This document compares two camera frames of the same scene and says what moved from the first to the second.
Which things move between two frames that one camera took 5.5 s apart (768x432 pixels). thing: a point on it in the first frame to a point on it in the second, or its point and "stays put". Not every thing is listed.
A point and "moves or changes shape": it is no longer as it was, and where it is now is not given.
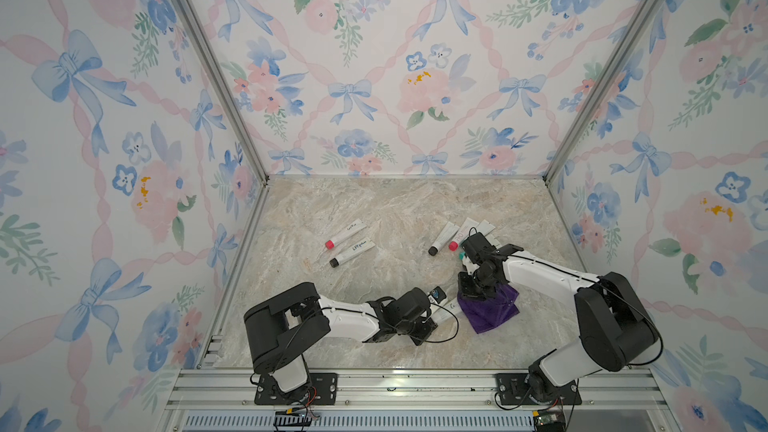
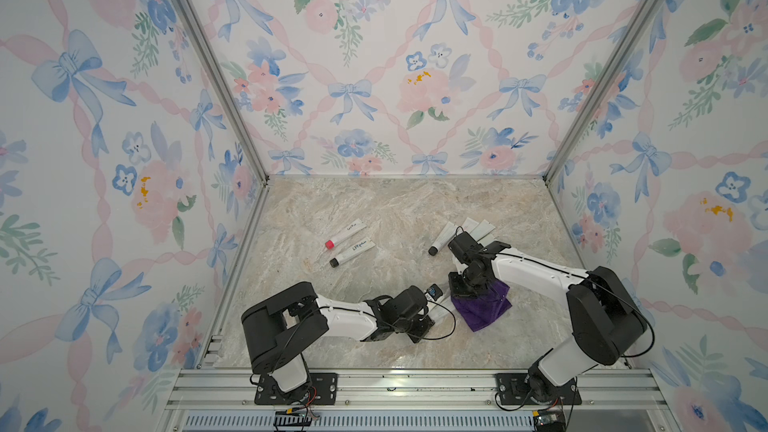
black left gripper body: (418, 330) stays put
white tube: (450, 312) to (446, 295)
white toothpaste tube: (485, 227) stays put
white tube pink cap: (462, 234) stays put
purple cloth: (486, 314) moves or changes shape
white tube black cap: (444, 239) stays put
